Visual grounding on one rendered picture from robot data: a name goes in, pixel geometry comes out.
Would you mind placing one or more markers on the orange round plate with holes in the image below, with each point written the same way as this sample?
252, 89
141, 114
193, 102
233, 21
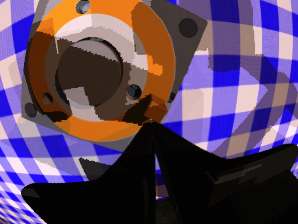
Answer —
148, 60

